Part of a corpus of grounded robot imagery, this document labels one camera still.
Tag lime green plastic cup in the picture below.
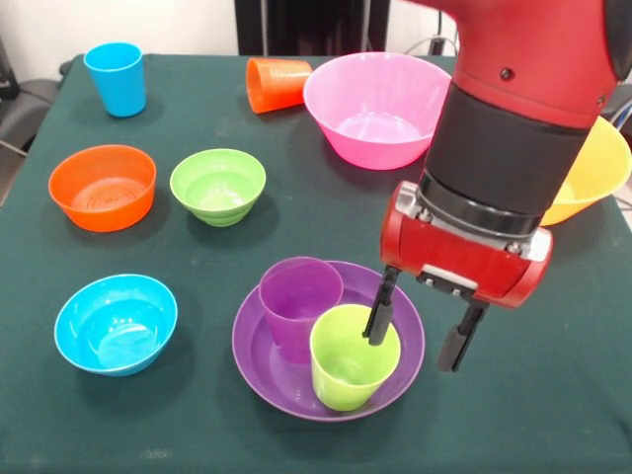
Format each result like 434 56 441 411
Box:
309 303 402 413

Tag purple plastic bowl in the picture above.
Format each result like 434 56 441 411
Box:
231 260 427 424

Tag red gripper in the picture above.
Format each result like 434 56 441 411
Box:
361 180 553 372

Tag black chair armrest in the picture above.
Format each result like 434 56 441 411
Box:
602 81 632 130

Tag dark green tablecloth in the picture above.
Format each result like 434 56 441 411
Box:
0 52 632 474

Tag orange plastic bowl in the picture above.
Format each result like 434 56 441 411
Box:
47 143 158 233

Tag green plastic bowl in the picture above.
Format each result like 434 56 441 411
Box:
169 148 268 228

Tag pink plastic bowl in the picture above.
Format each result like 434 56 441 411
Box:
302 51 454 172

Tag grey chair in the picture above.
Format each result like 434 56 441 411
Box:
0 37 65 159

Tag orange plastic cup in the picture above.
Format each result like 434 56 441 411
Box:
245 56 315 115

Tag blue plastic cup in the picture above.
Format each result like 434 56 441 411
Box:
82 41 147 119

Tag purple plastic cup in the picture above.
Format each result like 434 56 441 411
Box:
259 256 345 365

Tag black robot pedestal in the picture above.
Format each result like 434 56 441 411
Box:
235 0 391 56

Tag blue plastic bowl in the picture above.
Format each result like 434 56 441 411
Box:
53 274 180 378

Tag yellow plastic bowl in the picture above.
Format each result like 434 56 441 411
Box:
540 117 632 227

